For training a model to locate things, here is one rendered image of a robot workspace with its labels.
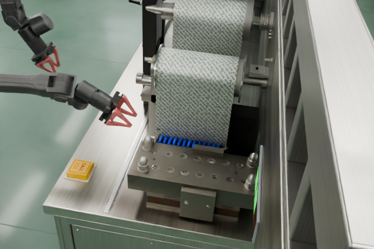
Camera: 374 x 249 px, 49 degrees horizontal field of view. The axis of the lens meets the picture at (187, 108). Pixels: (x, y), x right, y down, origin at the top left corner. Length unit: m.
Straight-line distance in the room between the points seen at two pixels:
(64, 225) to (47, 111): 1.98
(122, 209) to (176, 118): 0.33
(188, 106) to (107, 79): 2.40
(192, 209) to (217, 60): 0.45
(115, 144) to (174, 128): 0.29
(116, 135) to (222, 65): 0.55
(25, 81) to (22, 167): 1.57
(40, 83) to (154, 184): 0.46
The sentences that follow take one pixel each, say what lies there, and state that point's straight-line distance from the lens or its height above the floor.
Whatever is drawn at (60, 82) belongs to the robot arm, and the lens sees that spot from 1.30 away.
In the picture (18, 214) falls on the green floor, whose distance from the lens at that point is 2.58.
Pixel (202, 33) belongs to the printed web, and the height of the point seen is 1.30.
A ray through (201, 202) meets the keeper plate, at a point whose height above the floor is 0.99.
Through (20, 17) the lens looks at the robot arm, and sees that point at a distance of 1.63.
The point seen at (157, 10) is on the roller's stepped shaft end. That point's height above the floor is 1.34.
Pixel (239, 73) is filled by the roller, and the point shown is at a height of 1.29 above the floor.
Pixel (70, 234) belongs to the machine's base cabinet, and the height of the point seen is 0.78.
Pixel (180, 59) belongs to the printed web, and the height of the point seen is 1.30.
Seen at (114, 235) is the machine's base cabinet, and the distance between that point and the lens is 1.36.
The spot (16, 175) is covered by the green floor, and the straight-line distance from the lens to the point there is 2.81.
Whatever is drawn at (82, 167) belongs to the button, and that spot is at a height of 0.92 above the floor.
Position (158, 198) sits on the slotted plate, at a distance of 1.28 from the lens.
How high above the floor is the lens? 1.89
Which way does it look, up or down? 36 degrees down
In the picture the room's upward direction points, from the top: 4 degrees clockwise
